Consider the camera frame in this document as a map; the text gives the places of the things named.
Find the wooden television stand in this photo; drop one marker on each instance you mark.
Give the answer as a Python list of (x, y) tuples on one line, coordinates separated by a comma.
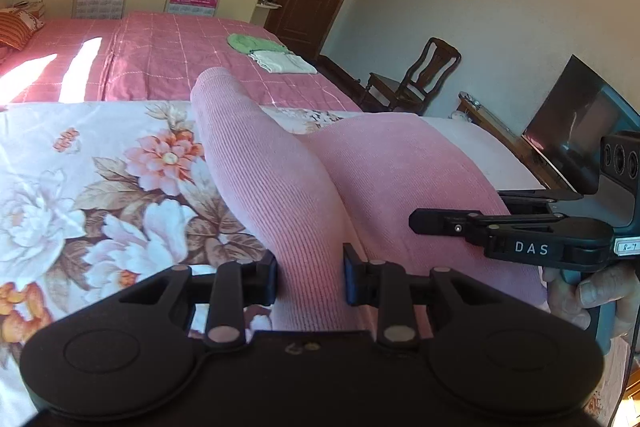
[(500, 129)]

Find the white folded cloth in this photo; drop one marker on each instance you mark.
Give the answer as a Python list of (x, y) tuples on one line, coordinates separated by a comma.
[(280, 62)]

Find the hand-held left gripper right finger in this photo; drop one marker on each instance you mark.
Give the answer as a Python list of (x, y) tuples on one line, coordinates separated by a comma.
[(352, 279)]

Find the person's right hand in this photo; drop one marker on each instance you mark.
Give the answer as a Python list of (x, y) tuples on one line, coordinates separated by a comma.
[(570, 294)]

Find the pink knit sweater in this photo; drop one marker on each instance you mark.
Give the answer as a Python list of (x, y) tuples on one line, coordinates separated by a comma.
[(280, 187)]

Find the orange patterned pillow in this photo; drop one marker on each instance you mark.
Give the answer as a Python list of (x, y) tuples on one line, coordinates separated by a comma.
[(17, 27)]

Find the pink plaid bed sheet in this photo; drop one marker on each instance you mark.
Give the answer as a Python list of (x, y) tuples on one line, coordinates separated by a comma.
[(165, 57)]

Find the floral bed blanket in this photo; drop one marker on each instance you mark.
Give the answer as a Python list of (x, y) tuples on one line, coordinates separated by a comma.
[(100, 207)]

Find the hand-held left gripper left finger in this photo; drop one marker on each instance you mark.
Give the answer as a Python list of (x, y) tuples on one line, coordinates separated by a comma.
[(267, 279)]

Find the green folded cloth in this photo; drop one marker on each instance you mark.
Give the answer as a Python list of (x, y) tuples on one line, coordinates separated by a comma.
[(255, 43)]

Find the dark wooden chair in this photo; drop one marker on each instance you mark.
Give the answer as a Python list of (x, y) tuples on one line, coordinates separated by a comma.
[(425, 72)]

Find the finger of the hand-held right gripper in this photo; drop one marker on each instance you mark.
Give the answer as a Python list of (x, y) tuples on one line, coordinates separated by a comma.
[(440, 222), (535, 197)]

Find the flat screen television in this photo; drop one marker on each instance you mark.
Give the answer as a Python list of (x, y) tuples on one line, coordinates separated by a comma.
[(565, 117)]

